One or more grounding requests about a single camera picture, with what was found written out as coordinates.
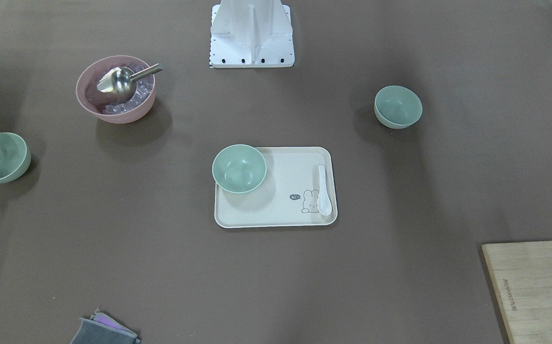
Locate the green bowl end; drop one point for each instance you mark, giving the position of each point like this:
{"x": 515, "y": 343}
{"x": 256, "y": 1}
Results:
{"x": 15, "y": 157}

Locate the green bowl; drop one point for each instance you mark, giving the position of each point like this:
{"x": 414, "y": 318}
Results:
{"x": 239, "y": 168}
{"x": 397, "y": 107}

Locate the pink bowl with ice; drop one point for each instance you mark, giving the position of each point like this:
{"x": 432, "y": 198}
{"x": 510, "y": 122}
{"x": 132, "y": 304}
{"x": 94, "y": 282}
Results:
{"x": 115, "y": 109}

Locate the metal ice scoop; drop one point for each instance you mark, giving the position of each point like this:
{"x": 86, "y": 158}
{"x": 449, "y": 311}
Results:
{"x": 121, "y": 81}

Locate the grey folded cloth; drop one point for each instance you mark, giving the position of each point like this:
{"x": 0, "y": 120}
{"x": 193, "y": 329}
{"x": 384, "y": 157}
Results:
{"x": 100, "y": 328}

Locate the green bowl on tray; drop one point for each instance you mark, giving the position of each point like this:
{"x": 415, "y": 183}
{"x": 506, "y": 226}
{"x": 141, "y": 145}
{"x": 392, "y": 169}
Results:
{"x": 239, "y": 168}

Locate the cream rabbit tray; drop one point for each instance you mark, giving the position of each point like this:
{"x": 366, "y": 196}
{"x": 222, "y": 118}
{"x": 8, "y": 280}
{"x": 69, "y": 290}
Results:
{"x": 287, "y": 197}

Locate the white ceramic spoon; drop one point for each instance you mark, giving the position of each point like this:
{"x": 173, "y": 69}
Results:
{"x": 324, "y": 202}

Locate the wooden cutting board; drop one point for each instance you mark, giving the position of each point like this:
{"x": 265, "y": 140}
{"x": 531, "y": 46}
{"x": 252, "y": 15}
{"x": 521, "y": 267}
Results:
{"x": 521, "y": 277}

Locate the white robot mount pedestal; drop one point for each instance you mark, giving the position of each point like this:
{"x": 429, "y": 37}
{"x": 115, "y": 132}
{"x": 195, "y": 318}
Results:
{"x": 251, "y": 34}

